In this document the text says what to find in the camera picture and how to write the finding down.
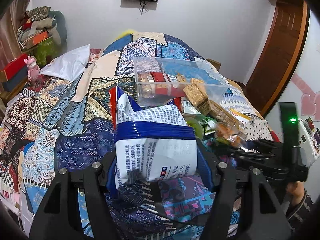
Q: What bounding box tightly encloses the gold tray pastry packet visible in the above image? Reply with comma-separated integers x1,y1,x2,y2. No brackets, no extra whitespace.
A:
209,100,239,128

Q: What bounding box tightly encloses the wooden bed post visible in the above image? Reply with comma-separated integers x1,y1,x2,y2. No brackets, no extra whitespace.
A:
206,59,221,71

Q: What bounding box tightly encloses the white pillow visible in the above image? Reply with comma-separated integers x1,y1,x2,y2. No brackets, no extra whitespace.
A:
40,44,90,82

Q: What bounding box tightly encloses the patchwork patterned bed quilt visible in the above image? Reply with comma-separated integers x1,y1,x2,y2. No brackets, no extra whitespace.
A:
0,31,275,240

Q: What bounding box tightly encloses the blue white snack bag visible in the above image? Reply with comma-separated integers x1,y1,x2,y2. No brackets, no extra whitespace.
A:
108,86,198,198

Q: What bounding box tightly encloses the pile of clothes and boxes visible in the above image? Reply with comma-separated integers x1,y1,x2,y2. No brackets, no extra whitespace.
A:
17,7,67,68

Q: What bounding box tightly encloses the red box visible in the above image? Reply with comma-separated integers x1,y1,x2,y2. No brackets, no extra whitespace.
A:
0,53,28,82

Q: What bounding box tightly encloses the orange cracker clear packet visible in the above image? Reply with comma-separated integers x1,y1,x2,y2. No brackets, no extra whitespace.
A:
214,123,246,147

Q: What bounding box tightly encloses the clear plastic storage bin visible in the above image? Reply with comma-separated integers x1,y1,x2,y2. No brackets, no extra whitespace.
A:
133,57,227,107

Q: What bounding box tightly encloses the pink curtain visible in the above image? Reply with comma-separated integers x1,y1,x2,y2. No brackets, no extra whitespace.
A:
1,0,30,68

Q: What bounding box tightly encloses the beige barcode cake packet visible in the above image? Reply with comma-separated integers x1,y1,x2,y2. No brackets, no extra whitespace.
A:
183,79,211,115

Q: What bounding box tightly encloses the yellow white chips packet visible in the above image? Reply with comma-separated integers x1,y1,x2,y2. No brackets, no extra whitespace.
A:
229,108,254,133

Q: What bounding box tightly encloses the person's right hand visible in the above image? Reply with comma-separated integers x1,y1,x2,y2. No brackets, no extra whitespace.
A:
286,181,305,206

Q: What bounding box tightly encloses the brown wooden door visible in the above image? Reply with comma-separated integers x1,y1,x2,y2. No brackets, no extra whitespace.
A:
244,0,310,116

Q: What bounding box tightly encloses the pink toy figure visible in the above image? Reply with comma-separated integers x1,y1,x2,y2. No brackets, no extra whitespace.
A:
24,56,40,82

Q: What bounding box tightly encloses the green pea snack packet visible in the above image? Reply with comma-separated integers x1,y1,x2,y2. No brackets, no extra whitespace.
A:
199,116,217,136

